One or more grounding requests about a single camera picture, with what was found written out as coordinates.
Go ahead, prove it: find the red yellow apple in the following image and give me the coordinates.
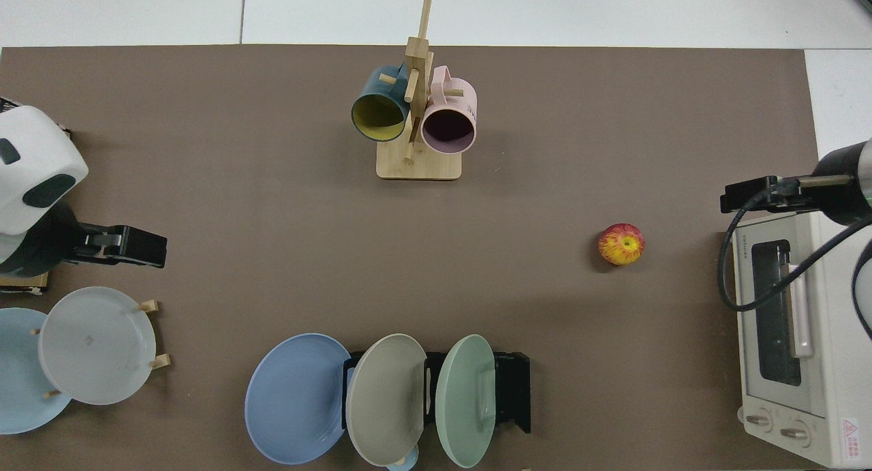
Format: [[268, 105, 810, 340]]
[[598, 223, 645, 266]]

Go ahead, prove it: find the wooden plate rack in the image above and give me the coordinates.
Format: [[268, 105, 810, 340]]
[[31, 299, 171, 399]]

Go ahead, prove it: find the pale grey plate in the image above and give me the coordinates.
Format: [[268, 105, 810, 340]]
[[37, 286, 157, 406]]

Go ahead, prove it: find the light blue plate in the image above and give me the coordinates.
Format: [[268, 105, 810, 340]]
[[0, 307, 73, 435]]

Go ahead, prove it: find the beige grey plate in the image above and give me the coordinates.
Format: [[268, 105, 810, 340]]
[[345, 333, 428, 468]]

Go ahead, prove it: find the black dish rack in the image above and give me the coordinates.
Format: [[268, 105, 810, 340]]
[[341, 350, 531, 434]]

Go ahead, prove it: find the pale green plate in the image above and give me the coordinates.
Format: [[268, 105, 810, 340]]
[[435, 334, 497, 469]]

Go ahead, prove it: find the brown table cloth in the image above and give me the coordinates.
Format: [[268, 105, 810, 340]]
[[0, 45, 820, 471]]

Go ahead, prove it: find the pale toaster oven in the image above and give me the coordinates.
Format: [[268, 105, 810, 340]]
[[731, 211, 872, 469]]

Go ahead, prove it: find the dark teal cup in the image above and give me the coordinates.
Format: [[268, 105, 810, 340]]
[[351, 63, 412, 142]]

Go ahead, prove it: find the wooden cup stand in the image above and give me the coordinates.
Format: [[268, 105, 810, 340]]
[[376, 0, 463, 181]]

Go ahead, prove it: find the pink cup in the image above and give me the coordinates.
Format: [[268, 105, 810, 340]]
[[420, 65, 478, 153]]

